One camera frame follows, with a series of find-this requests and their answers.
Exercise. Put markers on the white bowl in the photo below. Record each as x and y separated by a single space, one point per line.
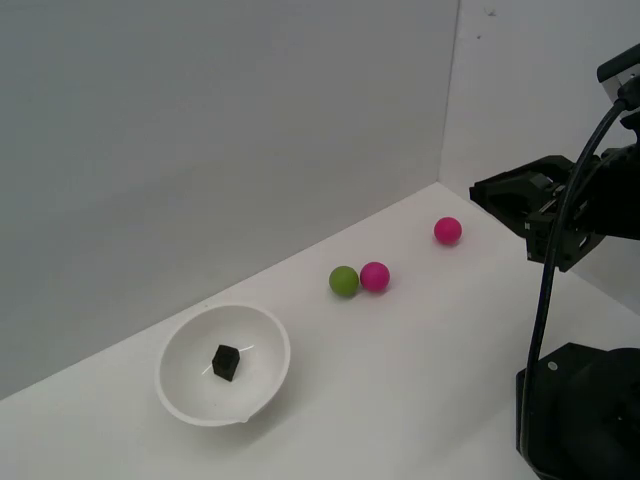
260 360

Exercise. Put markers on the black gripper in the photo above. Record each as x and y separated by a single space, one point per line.
585 245

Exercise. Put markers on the green ball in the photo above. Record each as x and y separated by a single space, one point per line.
343 281

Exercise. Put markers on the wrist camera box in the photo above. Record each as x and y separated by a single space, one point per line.
617 65

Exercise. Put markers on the black foam box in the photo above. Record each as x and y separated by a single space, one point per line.
226 364

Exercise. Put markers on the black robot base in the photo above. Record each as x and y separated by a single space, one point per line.
585 410

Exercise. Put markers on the pink ball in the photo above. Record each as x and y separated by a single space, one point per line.
375 276
447 231

